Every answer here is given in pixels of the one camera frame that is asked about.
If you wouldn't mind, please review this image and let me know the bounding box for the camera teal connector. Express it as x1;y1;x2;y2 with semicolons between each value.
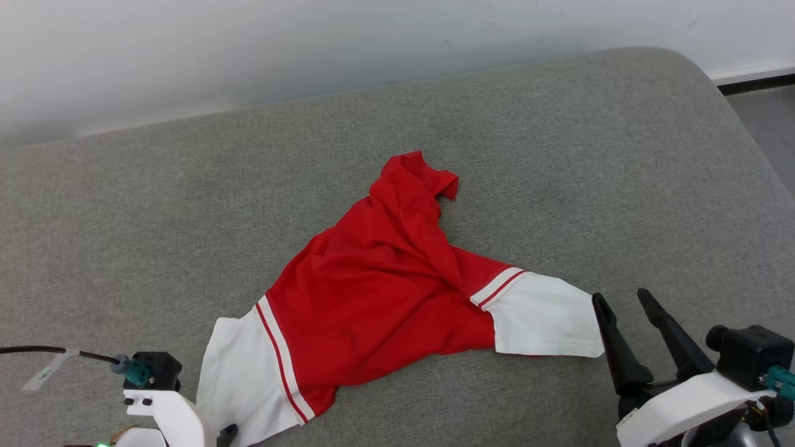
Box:
111;354;154;387
765;364;795;402

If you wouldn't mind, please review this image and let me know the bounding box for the white tape cable label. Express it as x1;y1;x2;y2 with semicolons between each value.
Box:
22;348;81;392

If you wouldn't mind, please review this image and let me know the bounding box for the left camera teal connector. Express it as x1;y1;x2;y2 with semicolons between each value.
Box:
111;354;154;387

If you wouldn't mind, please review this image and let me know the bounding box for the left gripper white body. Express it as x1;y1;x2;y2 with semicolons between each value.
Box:
112;388;218;447

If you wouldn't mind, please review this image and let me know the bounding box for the red and white shirt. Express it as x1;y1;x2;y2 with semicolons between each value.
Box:
196;150;605;447

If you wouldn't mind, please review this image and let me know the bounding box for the white and black baseboard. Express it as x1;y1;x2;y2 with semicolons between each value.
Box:
707;60;795;96

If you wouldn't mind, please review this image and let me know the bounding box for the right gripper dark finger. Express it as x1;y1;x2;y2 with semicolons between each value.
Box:
638;289;716;381
592;293;654;397

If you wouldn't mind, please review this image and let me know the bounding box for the left camera black cable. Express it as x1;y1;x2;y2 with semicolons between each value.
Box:
0;345;122;366

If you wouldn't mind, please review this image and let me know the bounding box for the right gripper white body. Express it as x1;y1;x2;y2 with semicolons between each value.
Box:
616;371;777;447

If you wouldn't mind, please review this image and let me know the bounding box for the grey fabric sofa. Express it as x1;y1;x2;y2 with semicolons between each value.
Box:
0;48;795;447

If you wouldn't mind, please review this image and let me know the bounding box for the right camera teal connector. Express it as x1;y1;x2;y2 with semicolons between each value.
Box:
765;364;795;402

